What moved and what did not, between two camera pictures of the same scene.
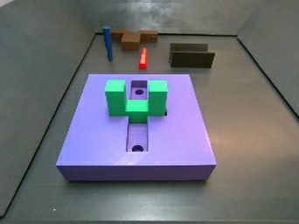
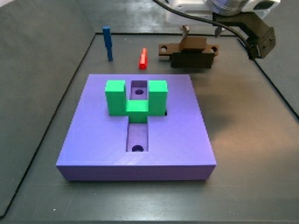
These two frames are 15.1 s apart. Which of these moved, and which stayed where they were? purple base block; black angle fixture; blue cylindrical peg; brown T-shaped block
Moved: brown T-shaped block
Stayed: blue cylindrical peg; purple base block; black angle fixture
